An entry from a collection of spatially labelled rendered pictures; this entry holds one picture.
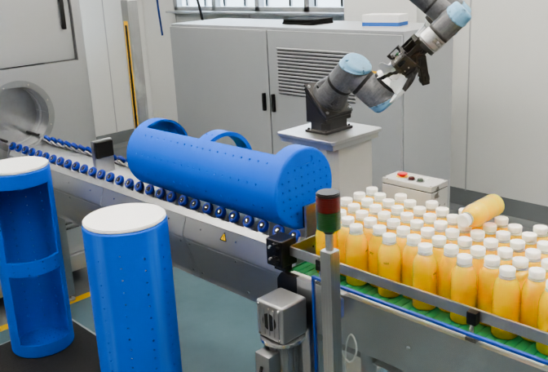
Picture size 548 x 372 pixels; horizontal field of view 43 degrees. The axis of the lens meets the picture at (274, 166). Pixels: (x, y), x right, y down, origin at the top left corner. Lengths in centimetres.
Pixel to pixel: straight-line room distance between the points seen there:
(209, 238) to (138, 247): 40
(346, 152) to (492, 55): 245
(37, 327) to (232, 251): 146
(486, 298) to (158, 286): 108
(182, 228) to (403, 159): 172
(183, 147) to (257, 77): 217
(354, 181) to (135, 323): 108
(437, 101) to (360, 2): 134
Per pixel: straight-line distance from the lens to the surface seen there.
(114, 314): 239
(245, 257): 246
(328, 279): 184
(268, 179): 227
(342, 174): 282
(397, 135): 402
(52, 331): 365
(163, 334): 245
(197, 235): 265
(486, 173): 528
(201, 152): 255
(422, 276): 192
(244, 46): 480
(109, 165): 338
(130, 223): 231
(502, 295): 181
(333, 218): 177
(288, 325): 210
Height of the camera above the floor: 181
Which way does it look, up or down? 16 degrees down
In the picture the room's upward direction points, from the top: 3 degrees counter-clockwise
